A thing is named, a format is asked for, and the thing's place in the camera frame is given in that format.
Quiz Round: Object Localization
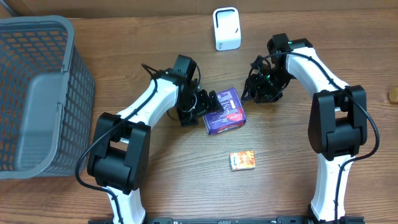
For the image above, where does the red Carefree pad pack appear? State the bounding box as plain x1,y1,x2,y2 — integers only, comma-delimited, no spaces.
203,87,247,135

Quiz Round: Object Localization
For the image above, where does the Kleenex tissue pack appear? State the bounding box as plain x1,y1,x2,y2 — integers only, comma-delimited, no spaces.
229,150,256,171

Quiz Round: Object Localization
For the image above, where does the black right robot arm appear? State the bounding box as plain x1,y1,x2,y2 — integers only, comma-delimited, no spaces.
241,33,368,223

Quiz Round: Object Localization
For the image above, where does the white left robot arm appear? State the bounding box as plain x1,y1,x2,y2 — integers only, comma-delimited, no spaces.
86,55,221,223

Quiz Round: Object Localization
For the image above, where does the white barcode scanner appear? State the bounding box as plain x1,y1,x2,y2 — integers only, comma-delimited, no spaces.
213,7,241,51

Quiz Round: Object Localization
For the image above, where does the gold tube cap at edge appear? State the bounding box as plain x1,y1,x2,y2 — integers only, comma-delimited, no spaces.
387,86,398,104

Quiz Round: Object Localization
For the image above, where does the grey plastic basket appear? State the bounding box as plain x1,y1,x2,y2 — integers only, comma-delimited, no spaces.
1,16,95,179

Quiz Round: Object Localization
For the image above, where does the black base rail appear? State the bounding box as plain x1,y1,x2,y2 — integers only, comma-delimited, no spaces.
87,216,365,224

